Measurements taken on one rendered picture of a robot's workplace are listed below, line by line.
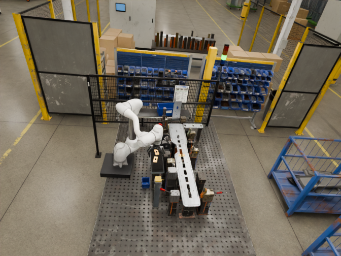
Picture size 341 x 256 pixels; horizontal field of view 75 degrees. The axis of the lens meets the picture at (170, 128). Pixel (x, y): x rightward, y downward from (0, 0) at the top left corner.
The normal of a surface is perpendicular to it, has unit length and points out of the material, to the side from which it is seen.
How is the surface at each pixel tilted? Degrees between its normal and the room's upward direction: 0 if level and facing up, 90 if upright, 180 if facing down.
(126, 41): 90
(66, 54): 91
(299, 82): 92
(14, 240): 0
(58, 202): 0
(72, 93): 91
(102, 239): 0
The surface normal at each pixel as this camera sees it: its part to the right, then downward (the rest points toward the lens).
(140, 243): 0.10, -0.79
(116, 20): 0.04, 0.61
